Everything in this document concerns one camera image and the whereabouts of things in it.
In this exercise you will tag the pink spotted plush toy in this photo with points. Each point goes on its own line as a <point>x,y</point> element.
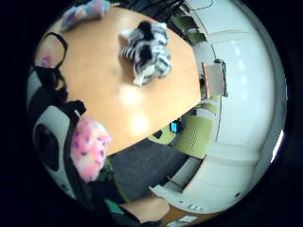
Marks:
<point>90,148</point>

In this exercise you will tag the pastel blue purple plush toy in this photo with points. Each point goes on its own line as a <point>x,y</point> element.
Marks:
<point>84,12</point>

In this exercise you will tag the zebra striped plush toy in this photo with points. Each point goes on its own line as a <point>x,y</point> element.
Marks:
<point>148,53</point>

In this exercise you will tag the the person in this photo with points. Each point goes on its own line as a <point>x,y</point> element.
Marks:
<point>110,186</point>

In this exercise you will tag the green perforated chair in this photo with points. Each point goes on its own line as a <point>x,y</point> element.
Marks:
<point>162,137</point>
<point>195,135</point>

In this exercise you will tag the small device with blue screen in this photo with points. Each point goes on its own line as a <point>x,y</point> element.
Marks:
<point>174,126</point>

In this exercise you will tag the white cabinet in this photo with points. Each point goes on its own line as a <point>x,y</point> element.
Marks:
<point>176,179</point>

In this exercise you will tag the white paper sheet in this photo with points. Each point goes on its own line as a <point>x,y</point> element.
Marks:
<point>187,218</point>

